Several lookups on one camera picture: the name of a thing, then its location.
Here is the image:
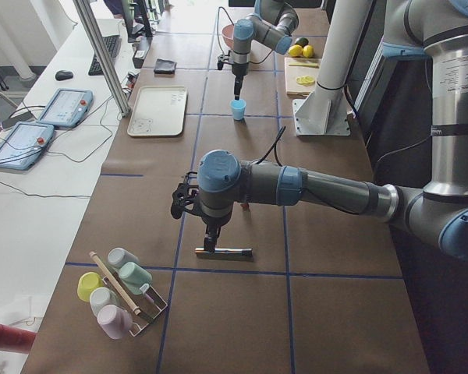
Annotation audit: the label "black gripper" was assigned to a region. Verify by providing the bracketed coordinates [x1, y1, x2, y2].
[170, 171, 232, 252]
[217, 52, 250, 100]

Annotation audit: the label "steel muddler black tip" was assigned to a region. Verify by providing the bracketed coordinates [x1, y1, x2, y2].
[194, 248, 253, 260]

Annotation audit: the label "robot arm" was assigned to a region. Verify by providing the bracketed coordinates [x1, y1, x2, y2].
[217, 1, 299, 100]
[171, 1, 468, 261]

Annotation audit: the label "blue plastic cup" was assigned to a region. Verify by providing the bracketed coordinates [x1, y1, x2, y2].
[230, 99, 246, 121]

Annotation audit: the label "mint green cup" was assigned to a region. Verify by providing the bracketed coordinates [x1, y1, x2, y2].
[119, 262, 153, 295]

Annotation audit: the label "metal cup rack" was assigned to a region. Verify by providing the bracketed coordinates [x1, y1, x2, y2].
[102, 274, 168, 337]

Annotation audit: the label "grey cup upper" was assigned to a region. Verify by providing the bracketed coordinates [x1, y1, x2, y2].
[107, 247, 140, 270]

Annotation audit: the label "white cup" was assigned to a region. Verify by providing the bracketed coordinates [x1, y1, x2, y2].
[89, 287, 119, 317]

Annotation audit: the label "pink cup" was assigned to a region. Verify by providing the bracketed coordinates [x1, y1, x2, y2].
[97, 305, 133, 340]

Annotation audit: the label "yellow cup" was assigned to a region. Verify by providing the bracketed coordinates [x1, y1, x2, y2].
[76, 272, 103, 302]

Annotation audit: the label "pink bowl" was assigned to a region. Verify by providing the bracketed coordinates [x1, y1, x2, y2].
[222, 24, 234, 49]

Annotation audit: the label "wooden cutting board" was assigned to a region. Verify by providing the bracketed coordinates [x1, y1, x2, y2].
[284, 57, 321, 95]

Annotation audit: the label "lemon slices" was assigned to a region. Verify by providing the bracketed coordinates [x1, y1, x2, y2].
[296, 76, 315, 86]

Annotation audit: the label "yellow lemon left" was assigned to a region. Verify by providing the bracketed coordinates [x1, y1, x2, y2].
[288, 44, 303, 58]

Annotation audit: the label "yellow lemon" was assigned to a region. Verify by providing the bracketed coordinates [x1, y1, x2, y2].
[288, 44, 303, 58]
[302, 44, 314, 58]

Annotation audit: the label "yellow plastic knife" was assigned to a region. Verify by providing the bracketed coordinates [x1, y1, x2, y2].
[285, 62, 320, 69]

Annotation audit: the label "dark grey cloth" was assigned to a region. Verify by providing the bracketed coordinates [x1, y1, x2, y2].
[154, 58, 177, 76]

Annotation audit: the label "yellow lemon right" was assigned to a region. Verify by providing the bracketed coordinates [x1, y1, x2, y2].
[302, 44, 314, 58]

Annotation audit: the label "green lime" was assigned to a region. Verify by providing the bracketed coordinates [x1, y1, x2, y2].
[294, 37, 309, 48]

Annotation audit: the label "cream bear tray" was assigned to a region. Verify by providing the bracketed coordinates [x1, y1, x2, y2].
[127, 86, 187, 137]

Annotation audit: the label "wooden rack rod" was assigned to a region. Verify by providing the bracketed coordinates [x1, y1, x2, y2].
[89, 251, 141, 316]

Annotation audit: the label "black monitor stand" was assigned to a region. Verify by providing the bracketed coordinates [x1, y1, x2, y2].
[120, 0, 153, 43]

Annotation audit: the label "black keyboard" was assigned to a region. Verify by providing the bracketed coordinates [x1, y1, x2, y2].
[87, 34, 122, 76]

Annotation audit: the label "far teach pendant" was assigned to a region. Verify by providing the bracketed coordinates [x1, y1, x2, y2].
[37, 88, 94, 128]

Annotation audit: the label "teach pendant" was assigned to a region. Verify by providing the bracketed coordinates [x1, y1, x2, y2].
[37, 88, 94, 128]
[0, 122, 55, 171]

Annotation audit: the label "black computer mouse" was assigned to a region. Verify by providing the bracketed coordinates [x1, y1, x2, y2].
[55, 70, 73, 81]

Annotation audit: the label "near teach pendant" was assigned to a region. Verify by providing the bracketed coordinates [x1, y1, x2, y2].
[0, 122, 55, 171]

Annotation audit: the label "red cylinder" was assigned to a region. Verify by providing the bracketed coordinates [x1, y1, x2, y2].
[0, 324, 36, 354]

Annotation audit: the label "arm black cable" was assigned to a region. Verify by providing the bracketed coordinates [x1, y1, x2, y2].
[255, 125, 360, 214]
[216, 5, 276, 65]

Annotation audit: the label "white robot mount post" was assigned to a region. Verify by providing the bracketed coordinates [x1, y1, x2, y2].
[292, 0, 373, 136]

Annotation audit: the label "aluminium frame post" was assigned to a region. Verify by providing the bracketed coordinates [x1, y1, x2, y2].
[73, 0, 131, 118]

